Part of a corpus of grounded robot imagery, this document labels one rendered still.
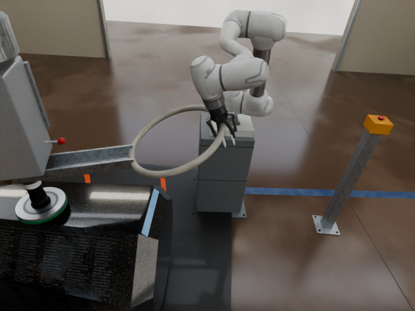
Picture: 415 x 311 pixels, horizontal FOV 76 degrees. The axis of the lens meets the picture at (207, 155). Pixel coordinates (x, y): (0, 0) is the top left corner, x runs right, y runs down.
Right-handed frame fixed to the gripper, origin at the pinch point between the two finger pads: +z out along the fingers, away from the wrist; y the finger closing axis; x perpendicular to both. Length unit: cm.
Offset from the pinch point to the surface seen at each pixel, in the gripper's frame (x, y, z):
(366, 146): -36, -82, 67
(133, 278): 47, 56, 26
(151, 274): 43, 51, 34
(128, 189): 2, 61, 14
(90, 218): 23, 73, 7
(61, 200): 17, 85, -4
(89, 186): 1, 81, 6
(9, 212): 20, 110, -8
